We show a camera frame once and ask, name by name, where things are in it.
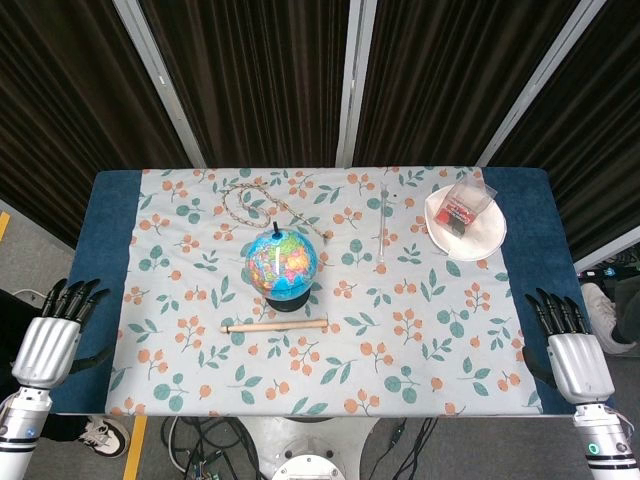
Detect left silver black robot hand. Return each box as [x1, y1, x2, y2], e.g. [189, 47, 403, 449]
[9, 278, 115, 391]

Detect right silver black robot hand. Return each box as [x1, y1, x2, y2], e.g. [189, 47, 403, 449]
[522, 287, 617, 404]

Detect small blue desk globe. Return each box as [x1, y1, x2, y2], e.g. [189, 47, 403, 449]
[243, 218, 320, 314]

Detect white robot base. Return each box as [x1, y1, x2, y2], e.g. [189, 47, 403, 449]
[234, 416, 382, 480]

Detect bystander in black clothes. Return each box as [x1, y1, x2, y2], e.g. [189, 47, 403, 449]
[0, 287, 101, 446]

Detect black and white sneaker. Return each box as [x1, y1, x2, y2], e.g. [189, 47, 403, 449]
[77, 417, 131, 459]

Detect blue felt table cover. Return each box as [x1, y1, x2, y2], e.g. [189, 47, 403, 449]
[49, 167, 595, 418]

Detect white round fabric pad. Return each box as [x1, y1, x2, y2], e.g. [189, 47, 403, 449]
[424, 185, 507, 261]

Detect clear plastic box red contents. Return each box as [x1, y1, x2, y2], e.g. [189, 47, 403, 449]
[432, 173, 498, 237]

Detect wooden stick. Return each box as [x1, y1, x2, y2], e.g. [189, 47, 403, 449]
[220, 319, 330, 335]

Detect floral print tablecloth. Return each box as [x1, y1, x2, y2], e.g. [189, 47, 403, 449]
[105, 167, 545, 418]

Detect clear glass tube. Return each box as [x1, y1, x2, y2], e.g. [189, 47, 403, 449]
[377, 182, 391, 264]

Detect white cable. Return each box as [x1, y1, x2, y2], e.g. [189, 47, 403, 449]
[166, 417, 201, 472]

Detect black cable bundle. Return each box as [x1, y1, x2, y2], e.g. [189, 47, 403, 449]
[172, 417, 266, 480]

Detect black cable with inline switch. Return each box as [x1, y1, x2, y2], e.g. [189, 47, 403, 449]
[384, 417, 439, 480]

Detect braided beige rope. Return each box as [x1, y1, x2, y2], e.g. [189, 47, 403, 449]
[221, 182, 335, 243]

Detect grey partition post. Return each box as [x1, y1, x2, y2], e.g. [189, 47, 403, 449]
[476, 0, 597, 167]
[333, 0, 378, 169]
[111, 0, 208, 169]

